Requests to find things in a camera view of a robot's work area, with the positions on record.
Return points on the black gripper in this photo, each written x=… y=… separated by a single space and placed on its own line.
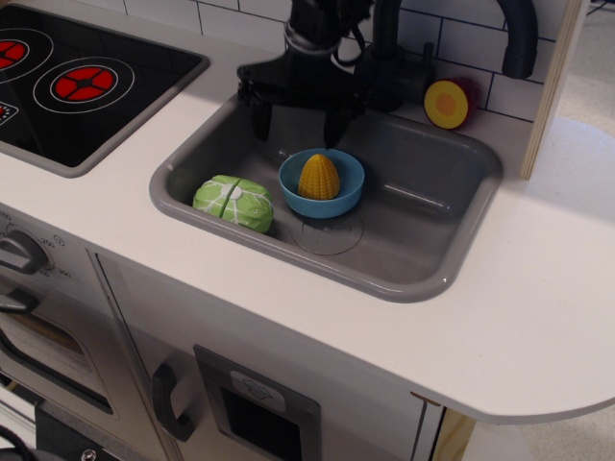
x=296 y=80

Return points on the yellow toy corn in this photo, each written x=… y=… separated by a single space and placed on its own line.
x=319 y=179

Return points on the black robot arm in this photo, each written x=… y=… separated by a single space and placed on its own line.
x=315 y=28

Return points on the blue plastic bowl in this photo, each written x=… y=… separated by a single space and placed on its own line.
x=351 y=175

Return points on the grey plastic sink basin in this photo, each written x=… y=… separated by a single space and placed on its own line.
x=425 y=193

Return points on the black toy faucet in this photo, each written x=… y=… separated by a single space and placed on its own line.
x=391 y=81

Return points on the green toy cabbage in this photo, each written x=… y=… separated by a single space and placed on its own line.
x=236 y=200

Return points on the red yellow toy fruit half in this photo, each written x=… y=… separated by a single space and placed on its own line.
x=451 y=103

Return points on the black toy stovetop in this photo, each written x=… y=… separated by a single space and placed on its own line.
x=71 y=92

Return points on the wooden side panel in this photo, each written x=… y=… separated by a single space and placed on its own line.
x=564 y=48

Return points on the grey toy dispenser panel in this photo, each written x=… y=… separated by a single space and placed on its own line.
x=258 y=412

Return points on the grey oven knob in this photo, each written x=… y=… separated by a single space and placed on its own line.
x=21 y=253

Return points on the toy oven door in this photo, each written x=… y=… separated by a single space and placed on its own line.
x=71 y=361

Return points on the grey oven door handle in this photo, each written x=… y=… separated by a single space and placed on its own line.
x=18 y=302

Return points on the black cabinet door handle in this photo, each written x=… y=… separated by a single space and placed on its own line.
x=172 y=402

